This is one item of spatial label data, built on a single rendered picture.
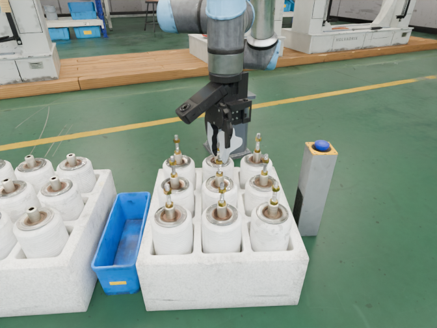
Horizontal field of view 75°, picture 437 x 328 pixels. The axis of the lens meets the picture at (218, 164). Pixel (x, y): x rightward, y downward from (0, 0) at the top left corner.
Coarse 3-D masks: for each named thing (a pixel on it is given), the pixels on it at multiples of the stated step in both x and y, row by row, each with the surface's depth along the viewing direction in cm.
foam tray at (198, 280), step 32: (192, 224) 74; (160, 256) 65; (192, 256) 65; (224, 256) 65; (256, 256) 65; (288, 256) 65; (160, 288) 67; (192, 288) 68; (224, 288) 69; (256, 288) 69; (288, 288) 70
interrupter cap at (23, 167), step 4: (36, 160) 86; (40, 160) 86; (44, 160) 86; (20, 164) 84; (24, 164) 84; (36, 164) 85; (40, 164) 84; (44, 164) 84; (20, 168) 82; (24, 168) 82; (28, 168) 83; (32, 168) 82; (36, 168) 82; (40, 168) 83
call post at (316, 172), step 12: (312, 156) 78; (324, 156) 78; (336, 156) 78; (312, 168) 79; (324, 168) 80; (300, 180) 88; (312, 180) 82; (324, 180) 82; (300, 192) 88; (312, 192) 84; (324, 192) 84; (300, 204) 88; (312, 204) 87; (324, 204) 87; (300, 216) 89; (312, 216) 89; (300, 228) 92; (312, 228) 92
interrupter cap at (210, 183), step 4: (212, 176) 78; (224, 176) 78; (208, 180) 77; (212, 180) 77; (224, 180) 77; (228, 180) 77; (232, 180) 77; (208, 184) 76; (212, 184) 76; (224, 184) 76; (228, 184) 76; (232, 184) 75; (208, 188) 74; (212, 188) 74; (216, 188) 74; (228, 188) 74; (216, 192) 73
